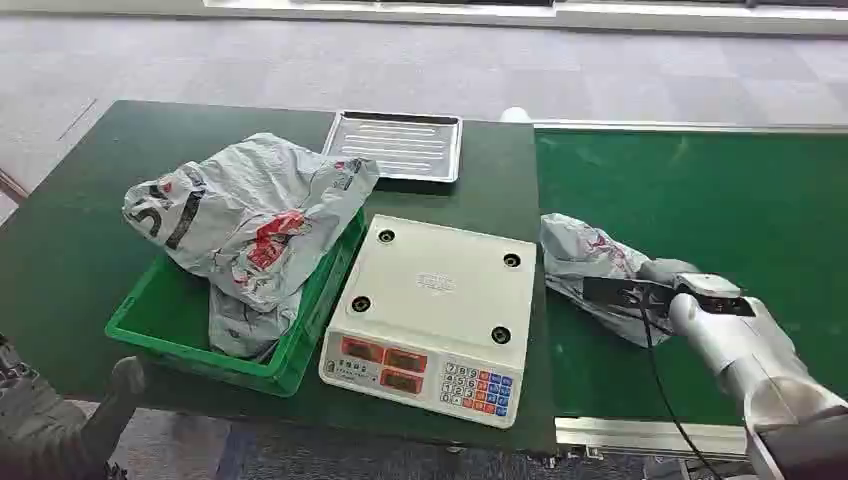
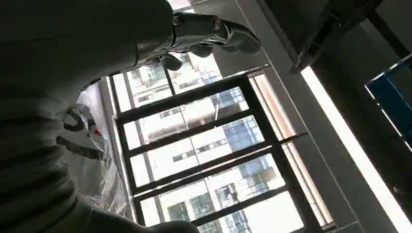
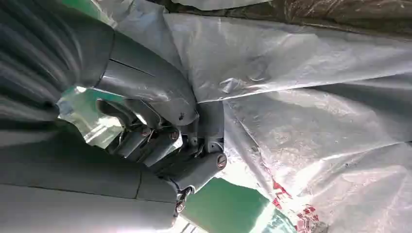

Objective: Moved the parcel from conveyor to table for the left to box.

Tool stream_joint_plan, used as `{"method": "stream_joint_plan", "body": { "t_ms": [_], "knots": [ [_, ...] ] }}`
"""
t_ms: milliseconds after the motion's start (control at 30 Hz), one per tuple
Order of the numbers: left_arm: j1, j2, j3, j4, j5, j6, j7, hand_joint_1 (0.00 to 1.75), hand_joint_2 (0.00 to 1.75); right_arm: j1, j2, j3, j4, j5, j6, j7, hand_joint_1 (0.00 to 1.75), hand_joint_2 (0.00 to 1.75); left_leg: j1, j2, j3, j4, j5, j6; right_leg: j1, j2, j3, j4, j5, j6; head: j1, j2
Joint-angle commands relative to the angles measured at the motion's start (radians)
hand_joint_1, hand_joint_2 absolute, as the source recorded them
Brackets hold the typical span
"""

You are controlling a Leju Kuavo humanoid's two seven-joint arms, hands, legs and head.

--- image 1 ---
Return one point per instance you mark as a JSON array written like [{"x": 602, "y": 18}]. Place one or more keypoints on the green plastic crate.
[{"x": 291, "y": 371}]

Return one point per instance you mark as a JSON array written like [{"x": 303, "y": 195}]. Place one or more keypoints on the green conveyor belt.
[{"x": 729, "y": 199}]

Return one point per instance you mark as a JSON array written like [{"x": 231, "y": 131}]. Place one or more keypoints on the grey plastic parcel bag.
[{"x": 245, "y": 331}]

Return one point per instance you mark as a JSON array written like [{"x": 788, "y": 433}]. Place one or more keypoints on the large grey black-print parcel bag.
[{"x": 252, "y": 199}]

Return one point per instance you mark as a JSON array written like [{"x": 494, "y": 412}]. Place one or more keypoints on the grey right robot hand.
[{"x": 666, "y": 270}]

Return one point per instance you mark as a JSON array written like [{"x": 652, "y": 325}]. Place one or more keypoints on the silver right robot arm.
[{"x": 755, "y": 364}]

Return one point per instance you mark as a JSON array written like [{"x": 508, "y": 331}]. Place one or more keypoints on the small grey red-print parcel bag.
[{"x": 576, "y": 252}]

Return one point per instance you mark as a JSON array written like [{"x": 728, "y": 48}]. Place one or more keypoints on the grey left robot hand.
[{"x": 40, "y": 424}]

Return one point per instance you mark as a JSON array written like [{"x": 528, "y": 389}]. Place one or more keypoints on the white electronic weighing scale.
[{"x": 430, "y": 285}]

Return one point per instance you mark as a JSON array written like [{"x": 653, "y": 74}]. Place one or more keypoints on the steel scale tray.
[{"x": 397, "y": 146}]

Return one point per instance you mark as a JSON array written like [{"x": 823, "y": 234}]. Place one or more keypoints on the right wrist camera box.
[{"x": 707, "y": 285}]

